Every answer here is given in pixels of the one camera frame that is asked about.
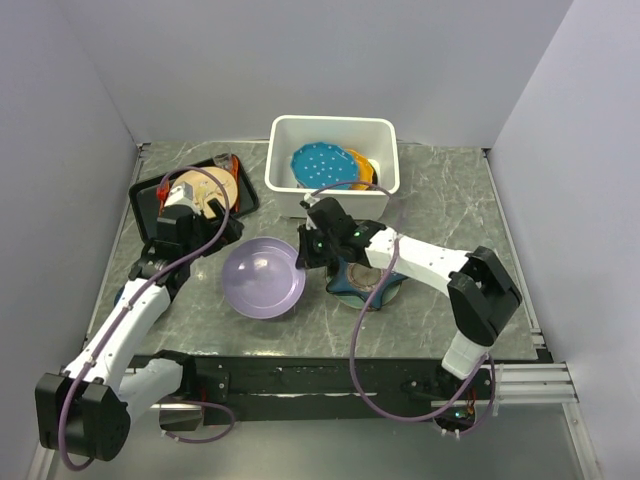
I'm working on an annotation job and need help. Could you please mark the blue star shaped dish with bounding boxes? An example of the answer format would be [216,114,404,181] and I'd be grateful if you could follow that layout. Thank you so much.
[325,259,407,301]

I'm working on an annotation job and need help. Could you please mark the purple plastic plate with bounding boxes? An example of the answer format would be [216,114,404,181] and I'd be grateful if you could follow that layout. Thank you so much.
[221,237,306,320]

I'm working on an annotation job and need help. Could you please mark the yellow polka dot plate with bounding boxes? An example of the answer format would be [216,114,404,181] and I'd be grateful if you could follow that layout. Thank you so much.
[346,149,376,190]

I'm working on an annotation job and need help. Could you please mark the blue polka dot plate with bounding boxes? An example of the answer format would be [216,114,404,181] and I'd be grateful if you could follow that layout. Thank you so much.
[290,142,359,189]

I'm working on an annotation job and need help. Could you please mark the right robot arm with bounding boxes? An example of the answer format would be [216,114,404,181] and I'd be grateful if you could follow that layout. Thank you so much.
[296,194,522,398]

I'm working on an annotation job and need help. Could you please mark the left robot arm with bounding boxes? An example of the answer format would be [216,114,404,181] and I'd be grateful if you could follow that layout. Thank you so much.
[35,198,243,471]

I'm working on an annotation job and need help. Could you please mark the white plastic bin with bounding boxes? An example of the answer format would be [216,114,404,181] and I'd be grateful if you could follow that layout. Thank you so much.
[265,115,400,218]

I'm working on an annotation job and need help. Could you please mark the beige bird plate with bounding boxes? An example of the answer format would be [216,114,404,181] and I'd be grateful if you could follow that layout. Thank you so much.
[169,167,240,221]

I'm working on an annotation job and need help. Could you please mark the orange plastic utensil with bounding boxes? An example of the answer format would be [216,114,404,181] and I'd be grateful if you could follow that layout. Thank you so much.
[231,154,241,212]

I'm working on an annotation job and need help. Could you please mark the black plastic tray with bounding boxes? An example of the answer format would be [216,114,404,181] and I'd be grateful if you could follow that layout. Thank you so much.
[129,155,260,243]

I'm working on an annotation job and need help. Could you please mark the clear glass cup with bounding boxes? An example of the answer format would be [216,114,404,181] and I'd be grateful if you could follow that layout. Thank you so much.
[214,152,233,170]

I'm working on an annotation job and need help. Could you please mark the light green saucer plate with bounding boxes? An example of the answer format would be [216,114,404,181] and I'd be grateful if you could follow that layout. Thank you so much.
[335,282,402,311]

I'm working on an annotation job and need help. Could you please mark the blue white patterned bowl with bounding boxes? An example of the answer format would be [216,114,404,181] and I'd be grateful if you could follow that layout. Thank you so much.
[113,286,125,308]

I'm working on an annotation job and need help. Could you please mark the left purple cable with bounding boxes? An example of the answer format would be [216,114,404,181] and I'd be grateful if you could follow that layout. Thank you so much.
[58,165,236,471]

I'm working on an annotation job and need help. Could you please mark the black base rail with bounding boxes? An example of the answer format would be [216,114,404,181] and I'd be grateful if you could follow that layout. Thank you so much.
[137,351,506,432]

